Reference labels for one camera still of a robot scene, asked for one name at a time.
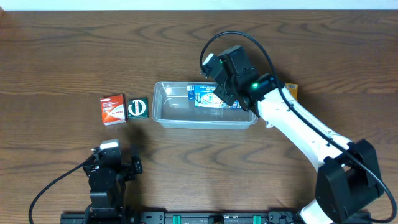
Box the large blue white box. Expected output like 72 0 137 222
187 84 241 109

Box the yellow box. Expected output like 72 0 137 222
285 82 299 100

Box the slim white blue box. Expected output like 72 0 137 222
266 121 274 128

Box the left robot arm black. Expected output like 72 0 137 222
83 142 143 223

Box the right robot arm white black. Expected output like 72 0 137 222
201 45 387 223

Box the clear plastic container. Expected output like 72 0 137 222
152 82 258 129

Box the dark green small box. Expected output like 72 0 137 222
127 98 149 119

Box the red orange small box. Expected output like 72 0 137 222
100 95 127 126

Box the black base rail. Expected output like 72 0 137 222
60 210 371 224

